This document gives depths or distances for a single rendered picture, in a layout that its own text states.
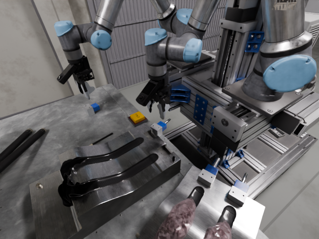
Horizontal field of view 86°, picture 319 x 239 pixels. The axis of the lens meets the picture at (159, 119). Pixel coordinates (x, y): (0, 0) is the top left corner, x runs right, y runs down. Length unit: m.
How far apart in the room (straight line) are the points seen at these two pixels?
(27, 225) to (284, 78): 0.92
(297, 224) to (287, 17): 1.49
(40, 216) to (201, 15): 0.84
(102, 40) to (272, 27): 0.57
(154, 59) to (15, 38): 2.03
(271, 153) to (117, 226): 1.43
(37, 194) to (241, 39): 1.01
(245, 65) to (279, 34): 0.46
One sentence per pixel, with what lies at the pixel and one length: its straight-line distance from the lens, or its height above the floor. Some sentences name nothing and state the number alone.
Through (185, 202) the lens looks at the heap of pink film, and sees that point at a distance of 0.59.
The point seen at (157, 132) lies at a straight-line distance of 0.82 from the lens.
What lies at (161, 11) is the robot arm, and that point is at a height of 1.26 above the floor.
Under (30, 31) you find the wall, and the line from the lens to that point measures 2.49.
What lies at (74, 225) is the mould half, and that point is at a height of 0.86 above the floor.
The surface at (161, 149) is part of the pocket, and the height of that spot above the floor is 0.87.
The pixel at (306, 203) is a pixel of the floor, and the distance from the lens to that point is 1.90.
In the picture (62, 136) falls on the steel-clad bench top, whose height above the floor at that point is 0.80.
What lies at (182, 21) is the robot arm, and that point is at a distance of 1.00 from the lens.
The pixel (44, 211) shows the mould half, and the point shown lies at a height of 0.86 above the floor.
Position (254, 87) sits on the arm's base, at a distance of 0.76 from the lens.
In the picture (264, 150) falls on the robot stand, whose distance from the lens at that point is 1.78.
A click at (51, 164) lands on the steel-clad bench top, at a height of 0.80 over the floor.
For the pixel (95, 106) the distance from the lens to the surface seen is 1.07.
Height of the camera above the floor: 1.43
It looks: 41 degrees down
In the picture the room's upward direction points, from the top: 3 degrees counter-clockwise
